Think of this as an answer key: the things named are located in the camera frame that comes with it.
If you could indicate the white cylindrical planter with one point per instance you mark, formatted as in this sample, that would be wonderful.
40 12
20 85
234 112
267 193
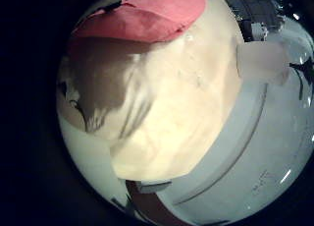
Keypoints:
261 60

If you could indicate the orange button-up shirt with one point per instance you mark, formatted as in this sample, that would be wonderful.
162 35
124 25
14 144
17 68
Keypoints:
144 19

